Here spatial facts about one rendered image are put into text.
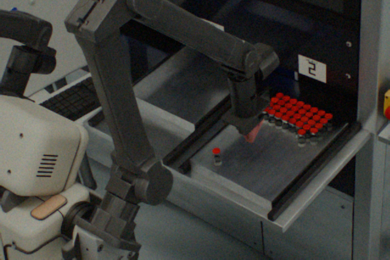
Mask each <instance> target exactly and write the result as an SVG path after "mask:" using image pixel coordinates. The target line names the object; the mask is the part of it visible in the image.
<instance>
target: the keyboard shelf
mask: <svg viewBox="0 0 390 260"><path fill-rule="evenodd" d="M88 77H91V74H90V72H89V73H88V74H86V75H85V76H83V77H81V78H80V79H78V80H76V81H74V82H73V83H70V84H69V85H67V86H65V87H63V88H61V89H60V90H58V91H55V92H53V93H52V94H49V93H48V92H47V91H46V90H44V89H42V90H39V91H38V92H36V93H34V94H32V95H31V96H28V98H30V99H32V100H34V101H35V103H36V104H40V103H42V102H44V101H45V100H48V99H49V98H51V97H53V96H55V95H56V94H59V93H61V92H62V91H65V90H66V89H68V88H70V87H71V86H73V85H75V84H77V83H79V82H81V81H83V80H84V79H85V80H86V78H88ZM100 108H102V106H101V107H99V108H97V109H95V110H93V111H92V112H90V113H88V114H86V115H84V116H82V117H81V118H79V119H77V120H75V121H74V122H76V123H77V124H79V125H81V126H83V123H82V122H83V121H84V120H86V118H88V117H89V116H91V115H92V114H94V113H95V112H97V111H98V110H99V109H100Z"/></svg>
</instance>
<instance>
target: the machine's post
mask: <svg viewBox="0 0 390 260"><path fill-rule="evenodd" d="M389 87H390V0H361V16H360V53H359V71H358V108H357V121H358V122H360V123H361V129H363V130H365V131H368V132H370V138H369V139H368V140H367V142H366V143H365V144H364V145H363V146H362V147H361V148H360V150H359V151H357V153H356V164H355V201H354V220H353V260H379V252H380V225H381V207H382V197H383V179H384V169H385V151H386V144H385V143H383V142H380V141H379V140H378V136H379V134H380V133H381V132H382V131H383V130H384V129H385V128H386V126H387V123H388V119H387V118H386V116H385V115H384V114H383V112H384V102H385V94H386V92H387V91H388V90H389Z"/></svg>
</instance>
